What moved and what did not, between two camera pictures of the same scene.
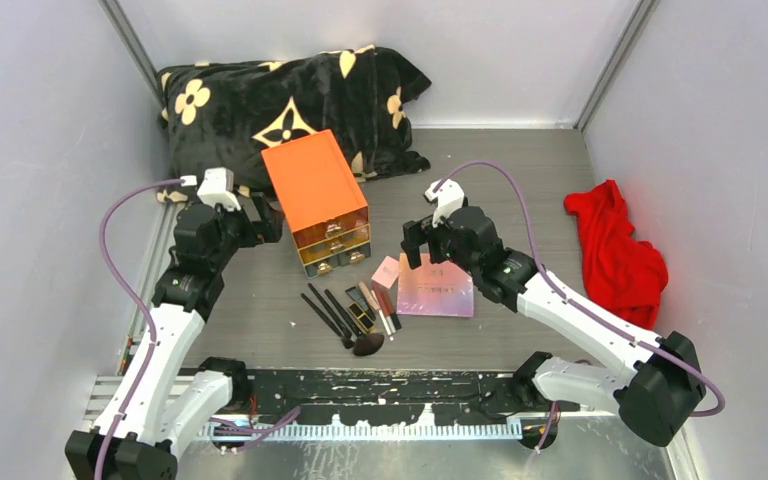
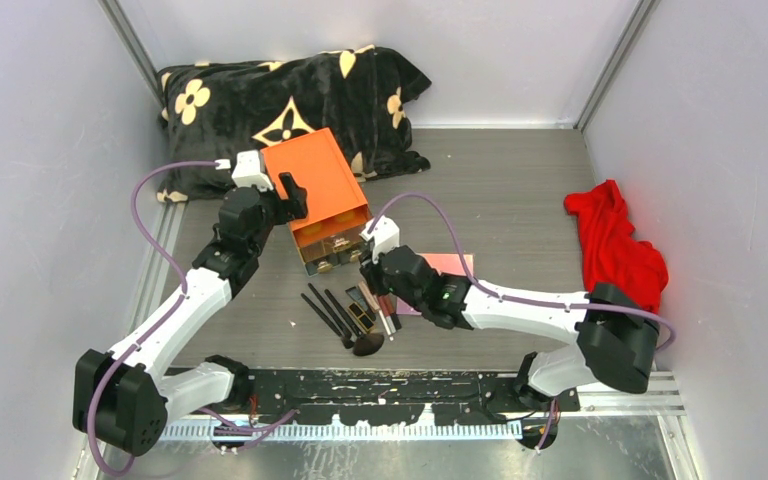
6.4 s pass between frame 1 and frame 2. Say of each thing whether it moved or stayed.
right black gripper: moved
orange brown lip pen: stayed
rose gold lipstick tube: stayed
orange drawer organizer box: stayed
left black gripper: moved
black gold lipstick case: stayed
